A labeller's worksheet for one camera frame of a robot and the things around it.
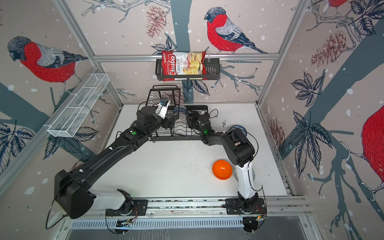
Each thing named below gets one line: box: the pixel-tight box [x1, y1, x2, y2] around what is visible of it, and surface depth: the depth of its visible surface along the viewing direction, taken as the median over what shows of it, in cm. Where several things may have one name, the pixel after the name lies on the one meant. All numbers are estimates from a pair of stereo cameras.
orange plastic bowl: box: [212, 159, 233, 180], surface depth 84 cm
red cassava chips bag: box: [161, 50, 208, 82], surface depth 90 cm
